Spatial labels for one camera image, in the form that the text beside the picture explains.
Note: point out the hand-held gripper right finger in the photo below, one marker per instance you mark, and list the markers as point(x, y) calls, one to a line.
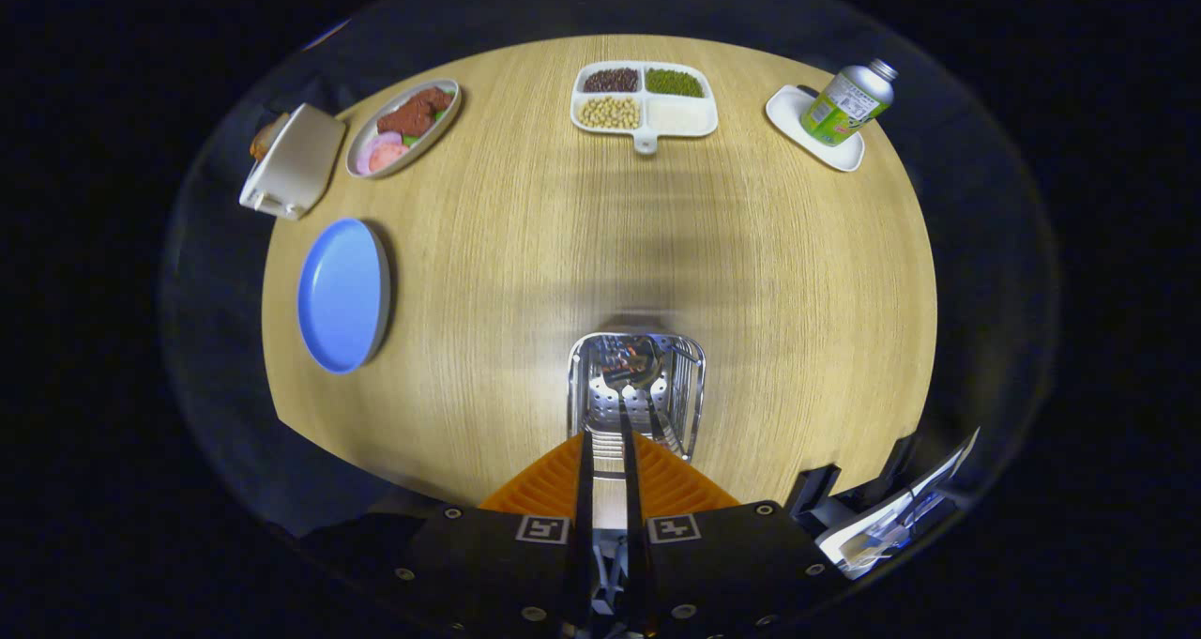
point(741, 573)

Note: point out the small white saucer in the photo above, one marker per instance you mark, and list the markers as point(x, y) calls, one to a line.
point(788, 114)

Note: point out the pile of green beans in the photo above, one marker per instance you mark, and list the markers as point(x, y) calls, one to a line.
point(674, 82)

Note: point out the pile of dark red beans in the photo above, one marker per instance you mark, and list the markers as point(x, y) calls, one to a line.
point(610, 80)

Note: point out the green label metal bottle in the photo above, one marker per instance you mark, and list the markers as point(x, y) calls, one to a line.
point(844, 104)

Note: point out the white oval plate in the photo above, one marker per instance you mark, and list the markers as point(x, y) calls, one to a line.
point(446, 123)

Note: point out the toasted bread slice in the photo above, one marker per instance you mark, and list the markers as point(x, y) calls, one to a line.
point(266, 140)

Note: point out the pink ham slice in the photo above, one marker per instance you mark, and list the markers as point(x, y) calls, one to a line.
point(371, 146)
point(389, 158)

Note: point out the blue round plate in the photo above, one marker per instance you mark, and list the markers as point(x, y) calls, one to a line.
point(342, 296)

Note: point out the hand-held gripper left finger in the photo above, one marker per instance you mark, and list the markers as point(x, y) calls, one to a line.
point(497, 573)

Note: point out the brown steak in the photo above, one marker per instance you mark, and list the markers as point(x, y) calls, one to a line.
point(413, 114)

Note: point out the white toaster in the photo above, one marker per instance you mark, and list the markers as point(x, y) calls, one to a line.
point(300, 160)

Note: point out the white divided dish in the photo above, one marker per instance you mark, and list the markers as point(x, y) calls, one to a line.
point(676, 116)

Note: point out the pile of yellow soybeans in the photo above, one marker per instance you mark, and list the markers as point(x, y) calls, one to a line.
point(609, 113)

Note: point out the green lettuce leaf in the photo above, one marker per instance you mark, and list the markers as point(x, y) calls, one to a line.
point(413, 139)

